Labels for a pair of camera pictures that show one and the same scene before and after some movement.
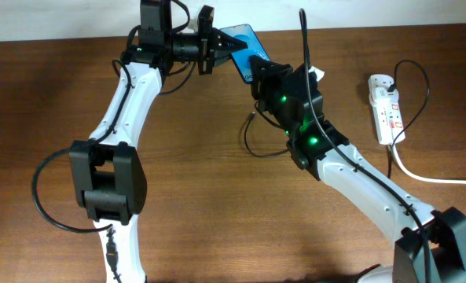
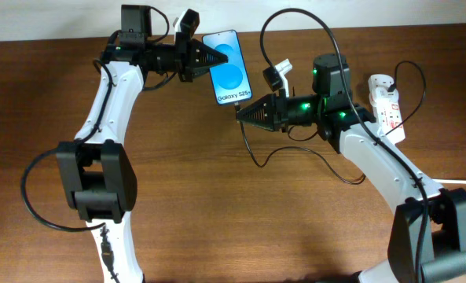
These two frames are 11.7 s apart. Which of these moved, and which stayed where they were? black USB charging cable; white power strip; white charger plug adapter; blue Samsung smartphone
Moved: black USB charging cable; blue Samsung smartphone
Stayed: white power strip; white charger plug adapter
